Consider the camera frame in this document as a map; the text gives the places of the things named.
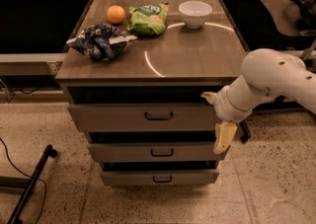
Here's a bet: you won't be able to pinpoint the green snack bag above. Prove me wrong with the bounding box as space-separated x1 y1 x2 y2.
126 2 169 36

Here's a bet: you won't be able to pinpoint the blue crumpled chip bag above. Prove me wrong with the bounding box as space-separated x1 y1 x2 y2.
66 23 136 61

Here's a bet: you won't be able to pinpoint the black metal stand leg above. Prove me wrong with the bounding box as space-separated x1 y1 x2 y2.
0 145 57 224

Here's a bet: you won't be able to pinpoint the grey top drawer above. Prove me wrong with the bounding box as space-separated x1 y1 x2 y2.
69 104 220 132

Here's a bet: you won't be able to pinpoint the black floor cable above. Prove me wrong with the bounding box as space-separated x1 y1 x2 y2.
0 137 47 224

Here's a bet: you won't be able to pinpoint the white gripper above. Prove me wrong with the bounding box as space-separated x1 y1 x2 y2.
200 86 252 154

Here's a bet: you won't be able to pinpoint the grey drawer cabinet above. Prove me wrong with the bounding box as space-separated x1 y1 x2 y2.
56 0 245 172

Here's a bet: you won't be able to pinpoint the black cabinet caster leg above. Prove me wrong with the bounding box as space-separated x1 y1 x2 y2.
240 121 251 143

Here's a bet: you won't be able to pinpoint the white bowl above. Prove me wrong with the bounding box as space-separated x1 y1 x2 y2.
179 1 212 29

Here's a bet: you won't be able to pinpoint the orange fruit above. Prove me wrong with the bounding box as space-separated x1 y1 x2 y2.
107 5 125 24

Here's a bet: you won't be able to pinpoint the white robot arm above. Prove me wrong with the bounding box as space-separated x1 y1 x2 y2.
200 48 316 154

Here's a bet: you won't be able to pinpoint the black headphones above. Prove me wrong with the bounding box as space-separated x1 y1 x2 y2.
290 0 316 31

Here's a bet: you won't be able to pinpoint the grey bottom drawer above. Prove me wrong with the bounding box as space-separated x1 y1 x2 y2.
101 169 219 186

